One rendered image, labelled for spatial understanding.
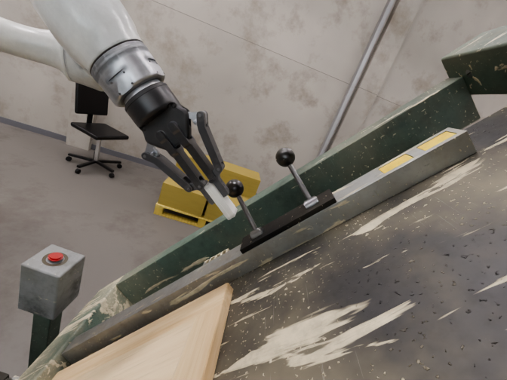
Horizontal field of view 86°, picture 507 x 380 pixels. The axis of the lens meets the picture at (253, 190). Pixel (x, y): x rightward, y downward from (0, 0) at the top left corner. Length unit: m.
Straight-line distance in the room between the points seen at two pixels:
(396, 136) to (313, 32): 3.71
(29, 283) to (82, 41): 0.80
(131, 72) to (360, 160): 0.54
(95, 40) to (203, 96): 3.76
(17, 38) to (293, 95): 3.87
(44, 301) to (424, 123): 1.17
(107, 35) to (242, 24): 3.81
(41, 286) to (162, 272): 0.36
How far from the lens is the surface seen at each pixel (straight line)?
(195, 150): 0.44
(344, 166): 0.73
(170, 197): 3.13
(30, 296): 1.13
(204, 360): 0.43
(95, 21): 0.46
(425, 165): 0.52
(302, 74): 4.31
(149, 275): 0.95
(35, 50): 0.65
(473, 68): 0.76
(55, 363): 0.88
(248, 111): 4.21
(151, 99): 0.43
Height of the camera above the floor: 1.62
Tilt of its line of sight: 19 degrees down
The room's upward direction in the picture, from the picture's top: 21 degrees clockwise
